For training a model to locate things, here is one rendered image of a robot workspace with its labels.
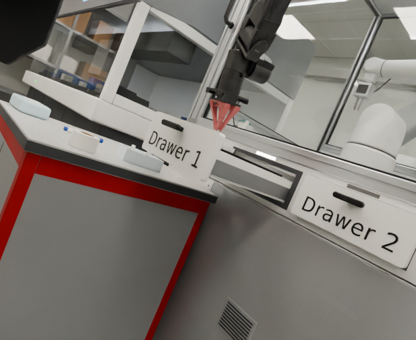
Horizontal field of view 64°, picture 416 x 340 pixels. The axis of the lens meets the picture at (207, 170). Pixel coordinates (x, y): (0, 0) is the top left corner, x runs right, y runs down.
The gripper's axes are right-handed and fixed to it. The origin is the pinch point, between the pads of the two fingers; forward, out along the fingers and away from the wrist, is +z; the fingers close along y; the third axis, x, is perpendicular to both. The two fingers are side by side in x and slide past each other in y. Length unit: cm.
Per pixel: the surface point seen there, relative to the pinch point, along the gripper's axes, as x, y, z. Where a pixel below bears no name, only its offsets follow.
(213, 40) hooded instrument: 79, 46, -39
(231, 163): -13.2, -4.1, 6.6
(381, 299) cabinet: -45, 18, 24
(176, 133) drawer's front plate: 0.3, -11.9, 4.1
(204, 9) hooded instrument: 79, 36, -50
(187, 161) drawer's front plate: -8.4, -12.6, 8.7
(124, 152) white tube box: 20.6, -14.4, 14.6
